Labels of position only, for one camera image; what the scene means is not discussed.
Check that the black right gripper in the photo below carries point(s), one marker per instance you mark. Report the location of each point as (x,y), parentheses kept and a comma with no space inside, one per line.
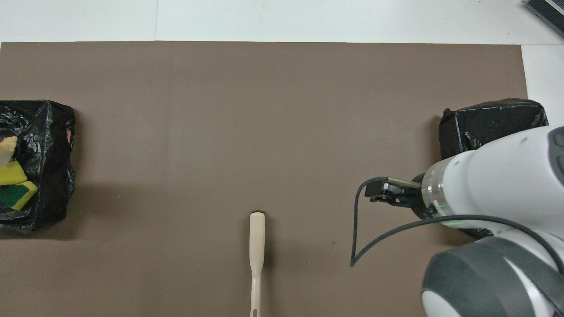
(421,202)

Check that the beige brush black bristles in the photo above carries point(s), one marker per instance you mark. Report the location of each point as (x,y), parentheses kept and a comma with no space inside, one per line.
(257,237)

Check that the notched yellow sponge piece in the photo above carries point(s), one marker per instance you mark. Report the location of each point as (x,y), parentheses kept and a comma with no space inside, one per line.
(11,174)

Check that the chunky beige stone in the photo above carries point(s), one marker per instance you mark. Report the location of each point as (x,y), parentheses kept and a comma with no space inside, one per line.
(7,149)

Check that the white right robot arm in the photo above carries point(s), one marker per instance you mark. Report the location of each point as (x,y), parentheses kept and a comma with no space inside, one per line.
(506,176)

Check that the black bagged bin pink spot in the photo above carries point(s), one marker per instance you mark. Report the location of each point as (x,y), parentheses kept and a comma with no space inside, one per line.
(48,176)

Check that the brown paper table mat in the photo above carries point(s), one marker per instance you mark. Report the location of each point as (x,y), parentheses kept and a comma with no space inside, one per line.
(220,132)

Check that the black ribbed grille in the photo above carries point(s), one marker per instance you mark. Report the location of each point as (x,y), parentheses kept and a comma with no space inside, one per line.
(546,13)

